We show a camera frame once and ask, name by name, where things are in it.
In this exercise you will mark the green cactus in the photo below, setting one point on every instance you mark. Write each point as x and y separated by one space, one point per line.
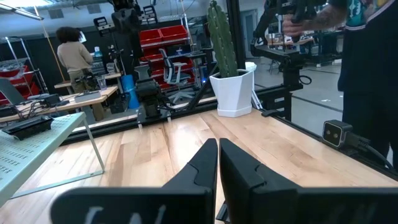
222 40

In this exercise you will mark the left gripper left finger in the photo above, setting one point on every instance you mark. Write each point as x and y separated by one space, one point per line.
140 205

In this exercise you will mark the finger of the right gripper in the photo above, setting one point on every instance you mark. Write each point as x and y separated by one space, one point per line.
133 19
118 21

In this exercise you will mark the white plant pot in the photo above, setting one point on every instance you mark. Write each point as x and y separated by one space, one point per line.
233 93

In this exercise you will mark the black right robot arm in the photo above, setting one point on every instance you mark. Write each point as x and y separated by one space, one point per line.
149 93

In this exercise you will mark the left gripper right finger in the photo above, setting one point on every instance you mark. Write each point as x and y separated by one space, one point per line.
311 205

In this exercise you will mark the grey table-level camera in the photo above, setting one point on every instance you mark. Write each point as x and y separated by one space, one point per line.
334 133

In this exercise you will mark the silver aluminium bar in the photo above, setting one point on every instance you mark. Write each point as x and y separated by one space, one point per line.
256 99

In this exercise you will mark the grey office chair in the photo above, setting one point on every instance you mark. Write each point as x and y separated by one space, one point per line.
174 73

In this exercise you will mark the green perforated metal shelf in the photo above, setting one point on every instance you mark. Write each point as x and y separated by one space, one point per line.
46 155

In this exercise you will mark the wooden desk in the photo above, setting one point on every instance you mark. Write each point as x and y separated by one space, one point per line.
93 95

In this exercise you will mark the white cylinder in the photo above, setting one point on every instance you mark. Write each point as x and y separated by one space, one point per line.
251 66

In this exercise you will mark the blue cylinder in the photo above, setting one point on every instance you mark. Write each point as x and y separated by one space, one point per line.
129 90

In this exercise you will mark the person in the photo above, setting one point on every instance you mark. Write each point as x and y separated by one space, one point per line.
74 59
370 77

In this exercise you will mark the rack with red bins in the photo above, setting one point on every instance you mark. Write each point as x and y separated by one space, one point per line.
168 32

